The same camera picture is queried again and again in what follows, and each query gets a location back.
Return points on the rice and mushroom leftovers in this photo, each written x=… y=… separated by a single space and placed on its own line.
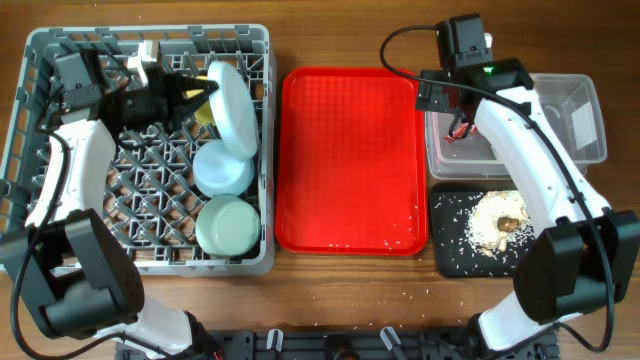
x=499 y=222

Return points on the green food bowl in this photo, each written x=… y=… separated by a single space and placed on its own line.
x=227 y=226

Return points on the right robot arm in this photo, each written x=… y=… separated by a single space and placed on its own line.
x=584 y=253

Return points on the yellow plastic cup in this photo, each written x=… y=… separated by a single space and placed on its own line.
x=203 y=115

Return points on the grey plastic dishwasher rack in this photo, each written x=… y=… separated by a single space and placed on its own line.
x=150 y=200

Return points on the light blue plate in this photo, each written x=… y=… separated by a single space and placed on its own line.
x=233 y=110

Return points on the red plastic serving tray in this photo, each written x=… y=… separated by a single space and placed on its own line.
x=352 y=164

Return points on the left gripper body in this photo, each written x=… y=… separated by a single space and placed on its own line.
x=147 y=104

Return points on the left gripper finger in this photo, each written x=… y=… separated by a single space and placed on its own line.
x=188 y=106
x=198 y=86

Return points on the clear plastic storage bin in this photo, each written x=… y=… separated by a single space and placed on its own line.
x=570 y=105

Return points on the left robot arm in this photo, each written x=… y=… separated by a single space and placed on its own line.
x=68 y=269

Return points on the red snack wrapper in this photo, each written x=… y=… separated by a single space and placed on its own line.
x=461 y=132

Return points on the black plastic tray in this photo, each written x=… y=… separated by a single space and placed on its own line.
x=450 y=205

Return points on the small green saucer bowl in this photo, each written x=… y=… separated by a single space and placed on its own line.
x=217 y=172

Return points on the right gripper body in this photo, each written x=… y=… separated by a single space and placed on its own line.
x=436 y=97

